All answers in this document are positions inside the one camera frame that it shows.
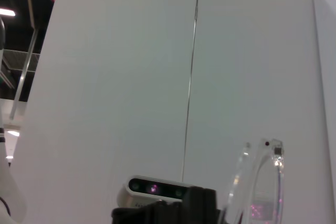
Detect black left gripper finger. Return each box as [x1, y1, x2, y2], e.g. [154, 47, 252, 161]
[183, 186, 221, 224]

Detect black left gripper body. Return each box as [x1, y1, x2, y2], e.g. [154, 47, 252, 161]
[111, 199, 186, 224]

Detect clear plastic glasses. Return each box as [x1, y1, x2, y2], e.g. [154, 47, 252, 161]
[225, 137, 286, 224]

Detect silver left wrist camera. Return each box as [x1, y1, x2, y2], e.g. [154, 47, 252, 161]
[116, 175, 194, 209]

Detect metal ceiling rail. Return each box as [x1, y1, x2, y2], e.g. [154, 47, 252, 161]
[9, 28, 40, 120]

